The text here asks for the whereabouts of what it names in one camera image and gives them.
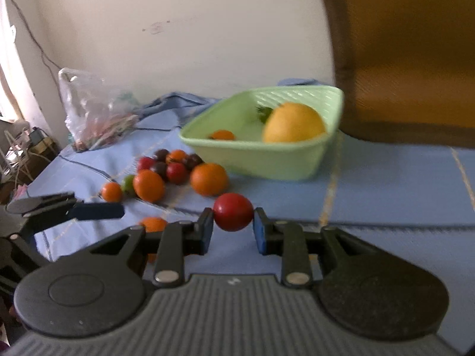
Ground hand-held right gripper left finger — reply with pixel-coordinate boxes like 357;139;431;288
91;208;215;288

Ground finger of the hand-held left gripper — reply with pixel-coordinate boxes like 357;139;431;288
67;202;125;222
7;192;77;217

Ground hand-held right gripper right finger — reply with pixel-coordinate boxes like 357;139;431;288
253;208;366;287

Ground red round tomato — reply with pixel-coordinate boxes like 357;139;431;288
213;193;255;232

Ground pile of mixed small tomatoes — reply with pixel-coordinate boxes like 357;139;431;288
101;148;229;233

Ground light green plastic basket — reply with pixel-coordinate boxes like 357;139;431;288
179;85;345;182

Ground clear plastic bag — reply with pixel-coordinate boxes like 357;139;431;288
58;67;143;152

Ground large yellow citrus fruit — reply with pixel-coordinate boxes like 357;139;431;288
263;103;327;143

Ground blue checked cloth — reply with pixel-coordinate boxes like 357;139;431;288
28;78;475;268

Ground brown woven chair mat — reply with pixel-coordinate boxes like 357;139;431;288
319;0;475;145

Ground cluttered cables and boxes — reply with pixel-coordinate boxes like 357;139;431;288
0;119;60;201

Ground dark wall cable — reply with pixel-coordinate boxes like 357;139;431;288
0;0;64;79

